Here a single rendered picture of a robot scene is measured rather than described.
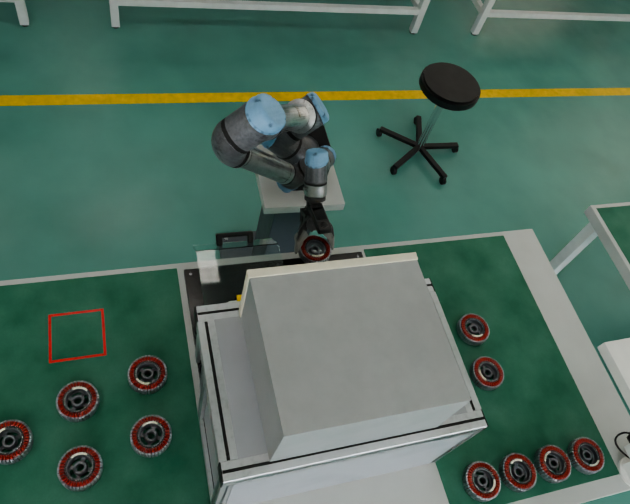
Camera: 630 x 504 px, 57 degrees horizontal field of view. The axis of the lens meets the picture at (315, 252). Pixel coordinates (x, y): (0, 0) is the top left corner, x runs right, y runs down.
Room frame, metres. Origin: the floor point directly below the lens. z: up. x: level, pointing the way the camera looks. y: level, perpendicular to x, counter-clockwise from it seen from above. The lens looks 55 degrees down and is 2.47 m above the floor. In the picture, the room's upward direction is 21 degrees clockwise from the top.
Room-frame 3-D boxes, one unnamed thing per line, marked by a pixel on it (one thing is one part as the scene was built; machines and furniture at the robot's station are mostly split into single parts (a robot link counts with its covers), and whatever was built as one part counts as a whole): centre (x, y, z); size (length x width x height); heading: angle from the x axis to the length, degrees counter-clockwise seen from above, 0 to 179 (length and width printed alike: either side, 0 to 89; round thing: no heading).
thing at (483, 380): (0.99, -0.69, 0.77); 0.11 x 0.11 x 0.04
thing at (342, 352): (0.65, -0.15, 1.22); 0.44 x 0.39 x 0.20; 121
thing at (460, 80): (2.75, -0.39, 0.28); 0.54 x 0.49 x 0.56; 31
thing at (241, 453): (0.66, -0.16, 1.09); 0.68 x 0.44 x 0.05; 121
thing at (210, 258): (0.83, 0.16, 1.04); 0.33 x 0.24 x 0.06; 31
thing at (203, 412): (0.42, 0.07, 0.91); 0.28 x 0.03 x 0.32; 31
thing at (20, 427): (0.28, 0.58, 0.77); 0.11 x 0.11 x 0.04
